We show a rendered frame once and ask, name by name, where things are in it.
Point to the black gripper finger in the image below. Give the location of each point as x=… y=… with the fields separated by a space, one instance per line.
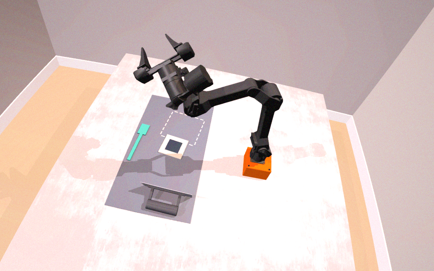
x=173 y=43
x=144 y=62

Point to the cream square tile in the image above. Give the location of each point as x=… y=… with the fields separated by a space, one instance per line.
x=173 y=146

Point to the teal flat trowel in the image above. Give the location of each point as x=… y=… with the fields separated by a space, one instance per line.
x=142 y=131

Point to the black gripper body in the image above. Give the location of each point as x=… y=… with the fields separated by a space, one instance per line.
x=167 y=69

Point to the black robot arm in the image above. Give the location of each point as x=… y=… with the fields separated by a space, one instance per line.
x=197 y=102

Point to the dark grey mat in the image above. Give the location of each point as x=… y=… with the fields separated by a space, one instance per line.
x=149 y=166

